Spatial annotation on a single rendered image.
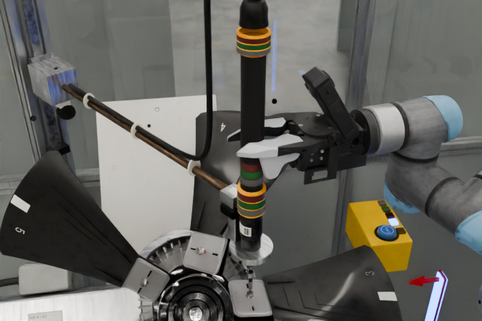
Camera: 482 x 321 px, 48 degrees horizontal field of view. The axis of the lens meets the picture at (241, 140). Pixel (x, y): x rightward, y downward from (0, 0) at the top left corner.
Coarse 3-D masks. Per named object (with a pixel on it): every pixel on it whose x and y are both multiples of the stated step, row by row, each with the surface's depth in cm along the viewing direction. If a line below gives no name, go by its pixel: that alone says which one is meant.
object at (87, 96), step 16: (208, 0) 72; (208, 16) 73; (208, 32) 74; (208, 48) 75; (208, 64) 77; (208, 80) 78; (208, 96) 79; (112, 112) 104; (208, 112) 81; (208, 128) 82; (160, 144) 95; (208, 144) 84; (192, 160) 89
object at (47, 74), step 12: (36, 60) 120; (48, 60) 121; (60, 60) 121; (36, 72) 117; (48, 72) 115; (60, 72) 116; (72, 72) 118; (36, 84) 119; (48, 84) 115; (60, 84) 117; (72, 84) 119; (48, 96) 117; (60, 96) 118; (72, 96) 120
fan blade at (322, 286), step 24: (312, 264) 100; (336, 264) 100; (360, 264) 100; (288, 288) 94; (312, 288) 94; (336, 288) 95; (360, 288) 95; (384, 288) 96; (288, 312) 89; (312, 312) 90; (336, 312) 90; (360, 312) 91; (384, 312) 92
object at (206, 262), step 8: (192, 240) 96; (200, 240) 94; (208, 240) 93; (216, 240) 92; (224, 240) 90; (208, 248) 92; (216, 248) 91; (224, 248) 90; (184, 256) 95; (192, 256) 94; (200, 256) 93; (208, 256) 92; (216, 256) 90; (184, 264) 95; (192, 264) 93; (200, 264) 92; (208, 264) 91; (216, 264) 90; (208, 272) 90; (216, 272) 89
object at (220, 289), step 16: (176, 272) 96; (192, 272) 91; (176, 288) 85; (192, 288) 86; (208, 288) 86; (224, 288) 86; (160, 304) 84; (176, 304) 85; (192, 304) 86; (208, 304) 85; (224, 304) 86; (160, 320) 84; (176, 320) 84; (192, 320) 85; (208, 320) 85; (224, 320) 85
